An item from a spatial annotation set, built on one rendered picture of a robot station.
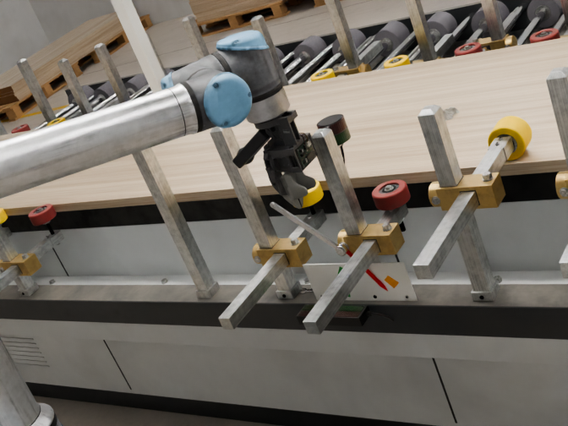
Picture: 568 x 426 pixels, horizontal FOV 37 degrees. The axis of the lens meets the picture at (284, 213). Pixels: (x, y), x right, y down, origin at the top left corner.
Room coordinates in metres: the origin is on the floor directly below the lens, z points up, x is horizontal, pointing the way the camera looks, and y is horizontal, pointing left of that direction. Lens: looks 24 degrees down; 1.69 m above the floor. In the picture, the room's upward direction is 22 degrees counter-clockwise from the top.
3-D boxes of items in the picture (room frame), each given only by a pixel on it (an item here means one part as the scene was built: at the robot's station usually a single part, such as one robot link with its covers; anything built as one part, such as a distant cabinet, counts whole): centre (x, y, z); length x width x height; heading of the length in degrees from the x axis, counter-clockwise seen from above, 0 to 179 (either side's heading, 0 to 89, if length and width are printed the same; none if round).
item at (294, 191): (1.59, -0.04, 1.03); 0.06 x 0.03 x 0.09; 50
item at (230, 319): (1.74, 0.06, 0.82); 0.44 x 0.03 x 0.04; 140
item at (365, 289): (1.64, -0.09, 0.75); 0.26 x 0.01 x 0.10; 50
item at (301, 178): (1.62, -0.06, 1.03); 0.06 x 0.03 x 0.09; 50
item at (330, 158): (1.64, -0.13, 0.87); 0.04 x 0.04 x 0.48; 50
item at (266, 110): (1.61, -0.05, 1.22); 0.10 x 0.09 x 0.05; 140
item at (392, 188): (1.70, -0.23, 0.85); 0.08 x 0.08 x 0.11
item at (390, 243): (1.63, -0.15, 0.85); 0.14 x 0.06 x 0.05; 50
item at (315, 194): (1.89, -0.07, 0.85); 0.08 x 0.08 x 0.11
